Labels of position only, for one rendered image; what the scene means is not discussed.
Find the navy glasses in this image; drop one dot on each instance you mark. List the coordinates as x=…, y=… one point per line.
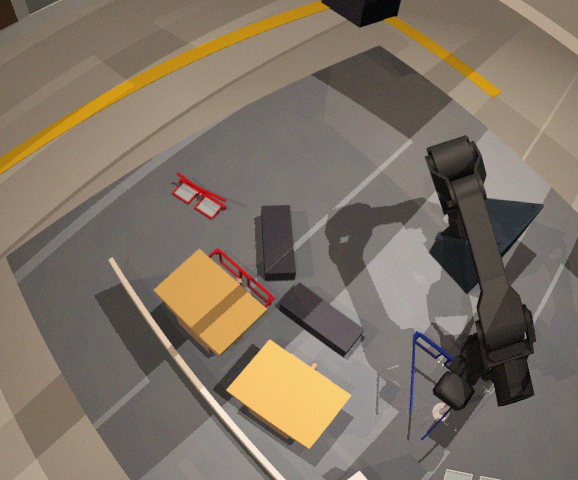
x=435, y=351

